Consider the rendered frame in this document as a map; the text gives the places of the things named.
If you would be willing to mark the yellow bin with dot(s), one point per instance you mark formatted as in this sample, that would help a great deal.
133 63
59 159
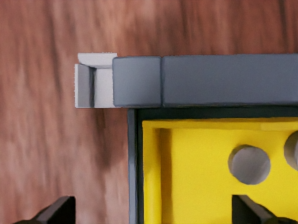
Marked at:
186 175

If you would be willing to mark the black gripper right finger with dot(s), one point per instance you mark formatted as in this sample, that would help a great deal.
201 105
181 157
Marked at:
247 211

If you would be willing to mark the grey steel disc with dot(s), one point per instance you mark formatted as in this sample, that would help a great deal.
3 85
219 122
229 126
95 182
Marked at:
249 164
291 150

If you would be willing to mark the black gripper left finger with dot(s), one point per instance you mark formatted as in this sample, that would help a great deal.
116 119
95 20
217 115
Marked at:
62 211

